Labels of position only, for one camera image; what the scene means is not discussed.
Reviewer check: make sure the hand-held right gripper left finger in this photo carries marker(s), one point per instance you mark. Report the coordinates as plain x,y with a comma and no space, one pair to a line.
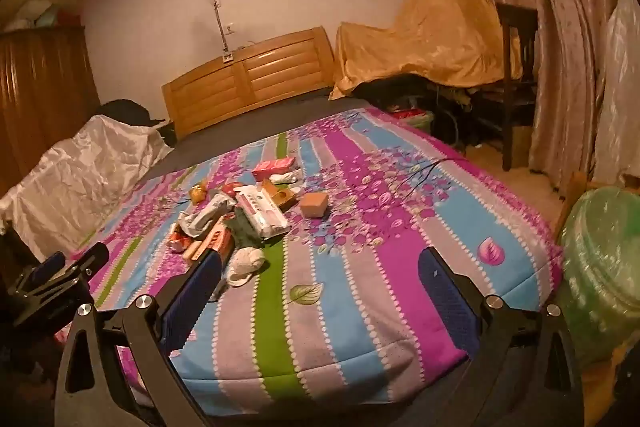
195,294

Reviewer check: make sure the small paper box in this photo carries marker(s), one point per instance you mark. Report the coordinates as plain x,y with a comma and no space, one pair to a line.
280,197

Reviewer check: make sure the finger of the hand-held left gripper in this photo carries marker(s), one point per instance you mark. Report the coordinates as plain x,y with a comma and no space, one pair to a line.
47,266
92,259

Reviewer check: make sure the wooden slatted headboard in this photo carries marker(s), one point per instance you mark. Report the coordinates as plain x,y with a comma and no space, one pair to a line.
250,79

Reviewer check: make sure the red white wrapper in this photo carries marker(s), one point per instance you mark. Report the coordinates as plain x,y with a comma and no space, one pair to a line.
177,241

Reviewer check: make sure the golden cloth cover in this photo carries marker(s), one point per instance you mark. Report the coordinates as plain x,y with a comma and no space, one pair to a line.
425,42

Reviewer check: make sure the black bundle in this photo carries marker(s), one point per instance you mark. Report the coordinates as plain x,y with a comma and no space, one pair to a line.
125,112

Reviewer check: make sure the grey white packet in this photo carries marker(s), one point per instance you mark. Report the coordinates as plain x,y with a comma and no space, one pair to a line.
207,214

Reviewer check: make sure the small orange packet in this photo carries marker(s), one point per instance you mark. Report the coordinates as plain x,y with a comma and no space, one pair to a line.
198,194

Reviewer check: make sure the floral striped bedsheet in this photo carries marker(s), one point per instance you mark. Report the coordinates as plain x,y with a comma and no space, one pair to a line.
370,237

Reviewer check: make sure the white crumpled wrapper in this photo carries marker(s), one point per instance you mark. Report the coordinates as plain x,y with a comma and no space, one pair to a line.
286,178

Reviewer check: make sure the brown wooden wardrobe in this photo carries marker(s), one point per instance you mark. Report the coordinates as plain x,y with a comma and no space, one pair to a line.
45,87

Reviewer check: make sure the white cloth cover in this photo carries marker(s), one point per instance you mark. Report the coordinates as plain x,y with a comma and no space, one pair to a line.
80,172

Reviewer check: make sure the dark green cloth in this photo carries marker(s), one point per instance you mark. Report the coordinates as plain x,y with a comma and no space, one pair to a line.
245,232

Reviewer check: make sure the dark wooden chair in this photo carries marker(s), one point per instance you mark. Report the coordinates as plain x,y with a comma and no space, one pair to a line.
520,57

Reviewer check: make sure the red box far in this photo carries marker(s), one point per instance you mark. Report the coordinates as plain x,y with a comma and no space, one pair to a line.
272,167

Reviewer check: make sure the beige patterned curtain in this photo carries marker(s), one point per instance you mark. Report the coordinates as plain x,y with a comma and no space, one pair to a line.
550,32

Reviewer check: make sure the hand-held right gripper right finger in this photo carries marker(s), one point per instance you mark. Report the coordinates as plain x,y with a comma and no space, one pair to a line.
446,297

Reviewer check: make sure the white wet wipes pack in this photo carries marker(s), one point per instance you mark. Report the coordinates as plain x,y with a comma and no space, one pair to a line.
262,211

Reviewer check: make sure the bundles on wardrobe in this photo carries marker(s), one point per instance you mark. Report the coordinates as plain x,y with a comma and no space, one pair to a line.
42,17

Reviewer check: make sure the orange carton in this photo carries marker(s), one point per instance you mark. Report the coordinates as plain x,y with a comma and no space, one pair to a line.
212,244

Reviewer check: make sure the green bin with plastic liner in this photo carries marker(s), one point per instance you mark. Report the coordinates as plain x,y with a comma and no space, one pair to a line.
605,267

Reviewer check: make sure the brown cube box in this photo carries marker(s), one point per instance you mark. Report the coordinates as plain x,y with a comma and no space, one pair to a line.
314,205

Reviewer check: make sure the white paper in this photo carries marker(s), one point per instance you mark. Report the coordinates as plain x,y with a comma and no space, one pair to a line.
245,264

